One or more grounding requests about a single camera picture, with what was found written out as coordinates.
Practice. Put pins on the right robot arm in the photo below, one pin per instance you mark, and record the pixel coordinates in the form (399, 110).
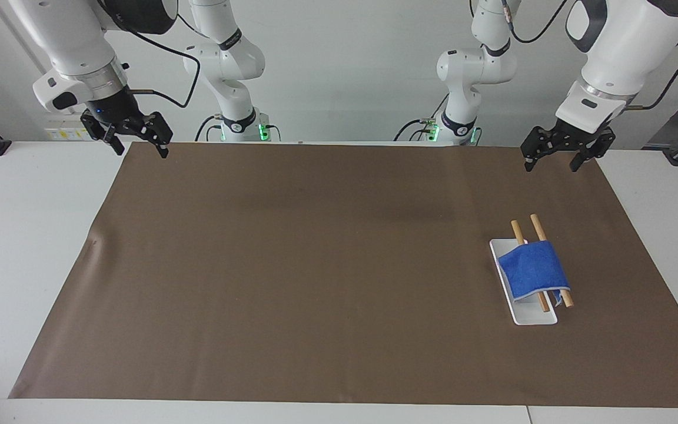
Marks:
(74, 41)

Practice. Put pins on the white rack base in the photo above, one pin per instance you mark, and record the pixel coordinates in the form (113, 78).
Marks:
(530, 315)

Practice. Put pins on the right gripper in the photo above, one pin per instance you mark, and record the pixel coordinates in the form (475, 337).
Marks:
(112, 106)

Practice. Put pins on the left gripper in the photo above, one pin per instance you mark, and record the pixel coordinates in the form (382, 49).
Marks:
(577, 139)

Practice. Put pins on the wooden rod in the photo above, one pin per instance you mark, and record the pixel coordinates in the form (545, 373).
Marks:
(517, 231)
(537, 227)

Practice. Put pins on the blue towel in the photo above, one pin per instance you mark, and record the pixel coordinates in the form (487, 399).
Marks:
(533, 268)

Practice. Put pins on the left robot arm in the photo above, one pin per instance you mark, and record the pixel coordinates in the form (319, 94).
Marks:
(621, 47)

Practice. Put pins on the white wall socket strip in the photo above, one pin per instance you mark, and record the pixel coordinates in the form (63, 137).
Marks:
(65, 133)

